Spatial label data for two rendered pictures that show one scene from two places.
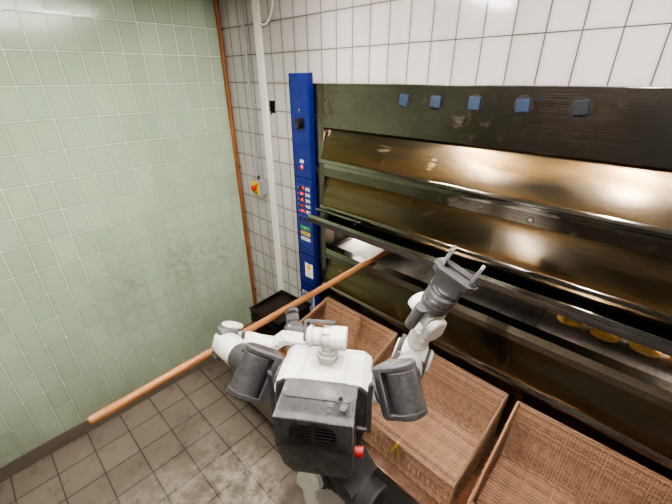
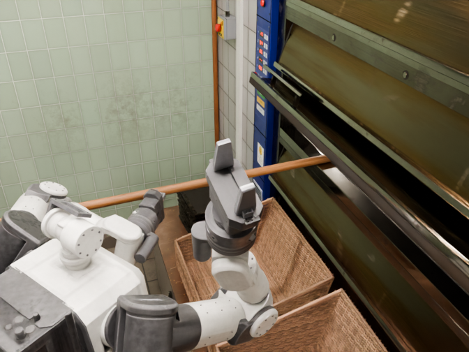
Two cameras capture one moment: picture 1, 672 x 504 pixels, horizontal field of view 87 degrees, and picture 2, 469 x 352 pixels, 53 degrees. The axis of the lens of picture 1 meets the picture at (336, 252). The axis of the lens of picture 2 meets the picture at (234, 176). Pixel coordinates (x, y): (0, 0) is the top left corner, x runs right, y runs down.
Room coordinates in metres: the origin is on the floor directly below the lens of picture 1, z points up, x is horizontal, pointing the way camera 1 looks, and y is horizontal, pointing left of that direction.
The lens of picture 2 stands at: (0.29, -0.58, 2.05)
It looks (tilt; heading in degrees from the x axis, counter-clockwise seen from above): 32 degrees down; 27
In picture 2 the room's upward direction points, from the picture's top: straight up
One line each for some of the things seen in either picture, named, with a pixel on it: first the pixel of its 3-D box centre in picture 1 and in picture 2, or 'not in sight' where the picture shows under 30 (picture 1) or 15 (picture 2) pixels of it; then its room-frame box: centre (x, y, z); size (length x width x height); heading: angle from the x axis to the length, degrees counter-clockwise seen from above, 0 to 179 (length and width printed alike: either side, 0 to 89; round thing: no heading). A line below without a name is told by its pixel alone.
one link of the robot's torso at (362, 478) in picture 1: (343, 467); not in sight; (0.71, -0.02, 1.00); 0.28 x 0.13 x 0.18; 47
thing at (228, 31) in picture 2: (259, 186); (227, 26); (2.37, 0.52, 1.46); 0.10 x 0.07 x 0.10; 46
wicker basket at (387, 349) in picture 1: (333, 350); (246, 270); (1.57, 0.02, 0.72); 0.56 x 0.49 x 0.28; 47
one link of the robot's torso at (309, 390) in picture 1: (324, 408); (65, 325); (0.72, 0.04, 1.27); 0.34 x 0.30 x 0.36; 81
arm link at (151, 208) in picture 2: (293, 326); (146, 216); (1.20, 0.18, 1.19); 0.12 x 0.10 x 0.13; 12
